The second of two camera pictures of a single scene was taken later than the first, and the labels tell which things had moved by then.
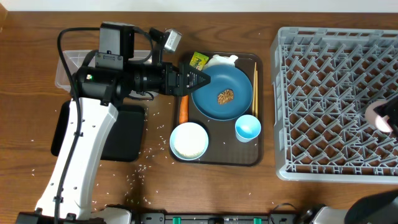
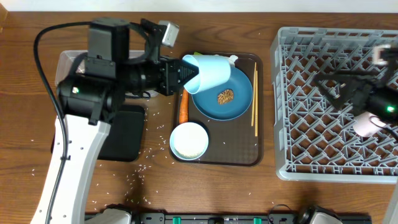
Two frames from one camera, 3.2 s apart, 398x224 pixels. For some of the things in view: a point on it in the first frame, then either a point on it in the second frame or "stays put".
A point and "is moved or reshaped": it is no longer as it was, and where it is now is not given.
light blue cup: [247, 127] → [214, 70]
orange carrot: [184, 109] stays put
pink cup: [374, 120] is moved or reshaped
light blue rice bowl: [189, 140] stays put
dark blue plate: [204, 98] stays put
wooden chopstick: [254, 89] stays put
